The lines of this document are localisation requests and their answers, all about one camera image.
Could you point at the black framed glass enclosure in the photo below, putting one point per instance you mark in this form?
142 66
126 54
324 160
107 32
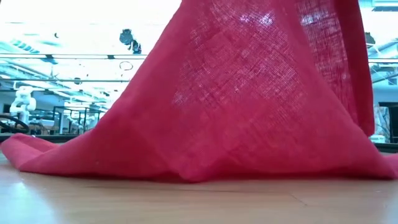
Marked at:
81 123

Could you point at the long ceiling light strip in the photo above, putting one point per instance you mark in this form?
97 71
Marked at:
77 56

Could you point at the leaf patterned cloth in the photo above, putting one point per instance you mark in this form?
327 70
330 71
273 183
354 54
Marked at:
382 121

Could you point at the dark cabinet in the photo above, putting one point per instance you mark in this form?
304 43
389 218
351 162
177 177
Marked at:
394 124

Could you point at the red cloth towel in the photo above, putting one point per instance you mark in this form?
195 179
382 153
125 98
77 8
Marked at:
233 109

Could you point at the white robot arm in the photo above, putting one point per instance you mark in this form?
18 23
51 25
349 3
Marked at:
23 102

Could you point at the white container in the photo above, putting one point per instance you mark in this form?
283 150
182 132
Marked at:
377 139

